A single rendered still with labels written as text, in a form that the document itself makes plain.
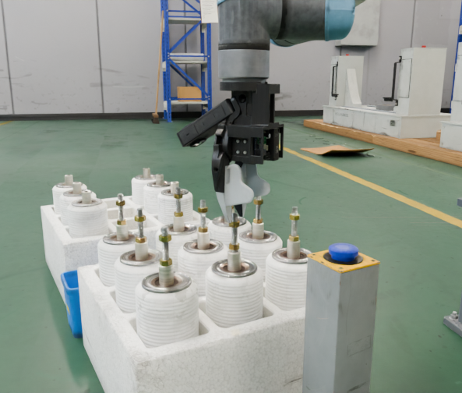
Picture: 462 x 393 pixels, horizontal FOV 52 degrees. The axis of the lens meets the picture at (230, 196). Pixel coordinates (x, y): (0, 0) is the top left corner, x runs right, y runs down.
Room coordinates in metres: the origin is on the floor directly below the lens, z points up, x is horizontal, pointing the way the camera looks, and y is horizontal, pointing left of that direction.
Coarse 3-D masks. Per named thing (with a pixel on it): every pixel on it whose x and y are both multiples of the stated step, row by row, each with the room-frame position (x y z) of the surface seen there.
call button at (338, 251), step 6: (330, 246) 0.62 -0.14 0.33; (336, 246) 0.62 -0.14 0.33; (342, 246) 0.62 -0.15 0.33; (348, 246) 0.62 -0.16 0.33; (354, 246) 0.62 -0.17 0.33; (330, 252) 0.61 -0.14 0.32; (336, 252) 0.60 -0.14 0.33; (342, 252) 0.60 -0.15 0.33; (348, 252) 0.60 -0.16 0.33; (354, 252) 0.60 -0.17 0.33; (336, 258) 0.60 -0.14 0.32; (342, 258) 0.60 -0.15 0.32; (348, 258) 0.60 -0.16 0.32; (354, 258) 0.61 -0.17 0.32
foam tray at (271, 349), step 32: (96, 288) 0.81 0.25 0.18; (96, 320) 0.78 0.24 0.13; (128, 320) 0.69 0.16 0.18; (256, 320) 0.69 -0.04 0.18; (288, 320) 0.69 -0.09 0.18; (96, 352) 0.80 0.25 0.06; (128, 352) 0.60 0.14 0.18; (160, 352) 0.60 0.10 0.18; (192, 352) 0.61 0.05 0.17; (224, 352) 0.64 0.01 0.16; (256, 352) 0.66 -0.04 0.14; (288, 352) 0.69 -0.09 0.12; (128, 384) 0.61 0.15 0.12; (160, 384) 0.59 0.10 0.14; (192, 384) 0.61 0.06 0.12; (224, 384) 0.64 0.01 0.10; (256, 384) 0.66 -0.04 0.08; (288, 384) 0.69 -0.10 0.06
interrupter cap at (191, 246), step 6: (192, 240) 0.86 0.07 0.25; (210, 240) 0.86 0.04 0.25; (216, 240) 0.86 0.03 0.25; (186, 246) 0.83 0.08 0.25; (192, 246) 0.83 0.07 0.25; (210, 246) 0.84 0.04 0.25; (216, 246) 0.83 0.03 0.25; (222, 246) 0.82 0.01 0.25; (192, 252) 0.80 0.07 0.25; (198, 252) 0.80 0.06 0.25; (204, 252) 0.80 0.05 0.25; (210, 252) 0.80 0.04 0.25; (216, 252) 0.81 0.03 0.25
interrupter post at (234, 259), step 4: (228, 252) 0.73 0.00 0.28; (240, 252) 0.73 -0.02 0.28; (228, 256) 0.73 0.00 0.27; (232, 256) 0.72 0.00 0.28; (236, 256) 0.72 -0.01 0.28; (240, 256) 0.73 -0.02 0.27; (228, 260) 0.73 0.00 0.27; (232, 260) 0.72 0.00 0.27; (236, 260) 0.72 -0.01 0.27; (240, 260) 0.73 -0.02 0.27; (228, 264) 0.73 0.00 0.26; (232, 264) 0.72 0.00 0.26; (236, 264) 0.72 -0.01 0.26; (240, 264) 0.73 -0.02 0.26; (228, 268) 0.73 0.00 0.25; (232, 268) 0.72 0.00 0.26; (236, 268) 0.72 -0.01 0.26; (240, 268) 0.73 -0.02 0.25
